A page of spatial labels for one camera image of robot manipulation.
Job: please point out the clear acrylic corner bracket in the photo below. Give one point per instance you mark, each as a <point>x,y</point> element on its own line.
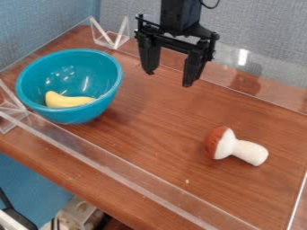
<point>109,39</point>

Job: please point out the clear acrylic back barrier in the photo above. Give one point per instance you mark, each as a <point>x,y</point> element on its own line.
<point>266,78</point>

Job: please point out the clear acrylic barrier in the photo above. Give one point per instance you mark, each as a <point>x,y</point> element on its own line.
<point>176,200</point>
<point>266,78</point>

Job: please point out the brown white toy mushroom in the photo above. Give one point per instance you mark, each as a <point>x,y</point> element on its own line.
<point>222,144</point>

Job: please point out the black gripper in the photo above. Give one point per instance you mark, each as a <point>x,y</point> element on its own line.
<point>175,29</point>

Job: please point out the blue plastic bowl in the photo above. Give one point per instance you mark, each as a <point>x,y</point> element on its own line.
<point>72,72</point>

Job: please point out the clear acrylic front barrier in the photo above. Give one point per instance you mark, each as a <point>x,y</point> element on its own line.
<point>176,200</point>

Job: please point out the yellow toy banana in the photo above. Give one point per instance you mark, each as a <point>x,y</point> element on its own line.
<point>55,100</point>

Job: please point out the white device under table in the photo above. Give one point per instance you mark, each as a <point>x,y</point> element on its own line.
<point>77,216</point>

